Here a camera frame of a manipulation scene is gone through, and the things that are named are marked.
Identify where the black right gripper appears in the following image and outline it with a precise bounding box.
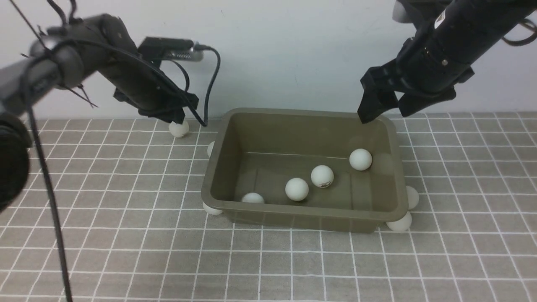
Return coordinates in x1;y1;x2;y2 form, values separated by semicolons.
357;59;475;124

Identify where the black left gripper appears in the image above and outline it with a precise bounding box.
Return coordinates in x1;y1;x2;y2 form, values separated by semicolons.
113;82;199;124

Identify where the white ball marked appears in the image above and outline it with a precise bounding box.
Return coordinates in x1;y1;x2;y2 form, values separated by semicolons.
310;165;334;188

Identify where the white printed ball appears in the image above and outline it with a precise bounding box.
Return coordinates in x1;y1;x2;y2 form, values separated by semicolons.
203;202;223;216

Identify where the olive green plastic bin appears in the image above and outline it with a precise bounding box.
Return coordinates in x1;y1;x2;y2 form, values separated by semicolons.
200;108;409;233

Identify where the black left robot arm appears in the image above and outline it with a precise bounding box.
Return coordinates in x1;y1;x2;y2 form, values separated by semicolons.
0;14;199;210

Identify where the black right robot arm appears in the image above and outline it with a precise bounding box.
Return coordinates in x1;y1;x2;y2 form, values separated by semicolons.
357;0;536;124

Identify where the grey checked tablecloth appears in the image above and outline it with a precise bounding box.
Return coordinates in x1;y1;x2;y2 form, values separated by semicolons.
0;112;537;302

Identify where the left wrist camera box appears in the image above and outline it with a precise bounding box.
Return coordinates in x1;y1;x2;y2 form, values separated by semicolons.
138;36;204;62

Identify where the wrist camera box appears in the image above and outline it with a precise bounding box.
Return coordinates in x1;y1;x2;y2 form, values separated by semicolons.
392;0;422;25
138;36;204;62

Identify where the black left camera cable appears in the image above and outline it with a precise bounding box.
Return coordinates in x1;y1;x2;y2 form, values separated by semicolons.
168;44;222;128

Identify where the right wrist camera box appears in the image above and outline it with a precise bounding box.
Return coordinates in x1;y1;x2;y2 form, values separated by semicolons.
392;0;422;25

